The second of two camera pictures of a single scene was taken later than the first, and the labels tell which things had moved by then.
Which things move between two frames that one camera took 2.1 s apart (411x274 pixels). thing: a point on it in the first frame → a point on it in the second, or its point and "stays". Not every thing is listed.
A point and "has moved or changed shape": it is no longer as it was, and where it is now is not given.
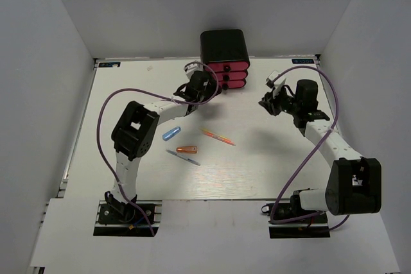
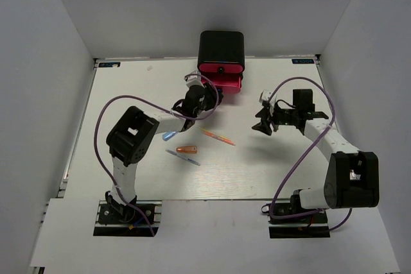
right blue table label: x=302 y=61 stays
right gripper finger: x=273 y=107 → x=264 y=126
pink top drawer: x=227 y=66 has moved or changed shape
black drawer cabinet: x=223 y=45 stays
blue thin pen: x=183 y=156 stays
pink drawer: x=229 y=76 has moved or changed shape
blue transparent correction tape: x=171 y=133 stays
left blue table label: x=109 y=64 stays
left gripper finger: x=191 y=108 → x=188 y=123
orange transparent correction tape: x=188 y=149 stays
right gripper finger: x=269 y=101 → x=264 y=113
